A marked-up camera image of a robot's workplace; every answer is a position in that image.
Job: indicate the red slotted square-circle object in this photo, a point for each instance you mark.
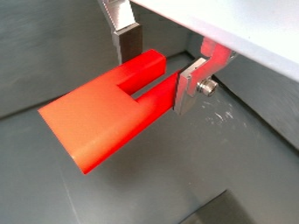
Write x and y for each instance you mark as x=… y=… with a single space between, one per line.
x=97 y=117

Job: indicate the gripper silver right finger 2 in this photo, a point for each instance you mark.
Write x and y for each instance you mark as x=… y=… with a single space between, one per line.
x=193 y=78

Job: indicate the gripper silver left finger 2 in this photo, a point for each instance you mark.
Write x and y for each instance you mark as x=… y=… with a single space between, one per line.
x=125 y=30

